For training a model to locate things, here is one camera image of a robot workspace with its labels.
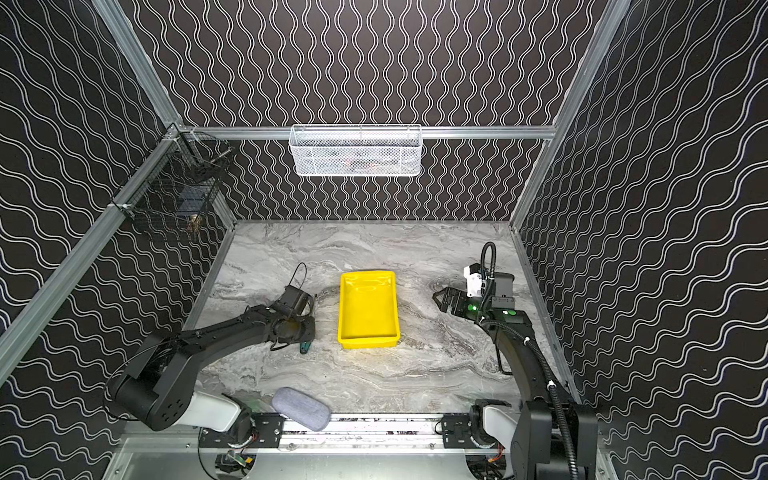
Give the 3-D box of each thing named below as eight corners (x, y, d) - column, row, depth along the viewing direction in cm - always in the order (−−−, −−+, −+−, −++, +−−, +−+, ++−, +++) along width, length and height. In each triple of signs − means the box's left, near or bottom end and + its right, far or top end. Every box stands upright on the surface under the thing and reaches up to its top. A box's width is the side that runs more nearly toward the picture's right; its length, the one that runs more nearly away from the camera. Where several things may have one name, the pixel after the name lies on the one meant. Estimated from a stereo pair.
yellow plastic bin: (337, 348, 90) (334, 338, 85) (344, 282, 106) (342, 270, 101) (399, 348, 90) (399, 338, 85) (397, 282, 106) (397, 270, 100)
